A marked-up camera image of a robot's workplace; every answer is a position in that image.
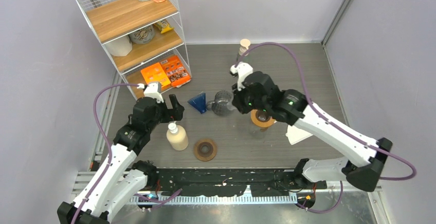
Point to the clear glass carafe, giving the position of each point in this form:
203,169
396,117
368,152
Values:
257,132

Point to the yellow snack packet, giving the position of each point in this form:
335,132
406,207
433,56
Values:
163,26

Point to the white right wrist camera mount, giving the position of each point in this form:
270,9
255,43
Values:
242,71

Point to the white coffee filter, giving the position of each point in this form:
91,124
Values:
296,135

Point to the grey glass pitcher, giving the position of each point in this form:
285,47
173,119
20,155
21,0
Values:
221,104

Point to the orange photo booklet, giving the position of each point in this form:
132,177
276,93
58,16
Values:
175,71

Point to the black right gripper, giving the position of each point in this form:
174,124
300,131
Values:
237,100

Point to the blue plastic dripper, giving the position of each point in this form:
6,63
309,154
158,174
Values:
199,102

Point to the orange box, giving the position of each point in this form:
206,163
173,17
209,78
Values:
155,73

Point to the round decorated tin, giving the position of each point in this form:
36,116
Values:
143,35

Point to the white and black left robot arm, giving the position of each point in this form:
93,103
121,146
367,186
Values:
121,176

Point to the cream pump bottle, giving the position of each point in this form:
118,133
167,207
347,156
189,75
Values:
177,136

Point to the green pump bottle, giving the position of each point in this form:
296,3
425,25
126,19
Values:
244,46

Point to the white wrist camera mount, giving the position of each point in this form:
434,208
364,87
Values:
242,71
152,90

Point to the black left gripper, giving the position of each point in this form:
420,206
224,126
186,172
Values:
175,113

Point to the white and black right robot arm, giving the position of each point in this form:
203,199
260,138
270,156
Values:
363,157

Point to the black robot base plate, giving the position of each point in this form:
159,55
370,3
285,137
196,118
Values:
228,182

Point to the white wire wooden shelf rack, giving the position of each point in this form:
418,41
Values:
110,20

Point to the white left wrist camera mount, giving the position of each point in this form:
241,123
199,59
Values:
152,90

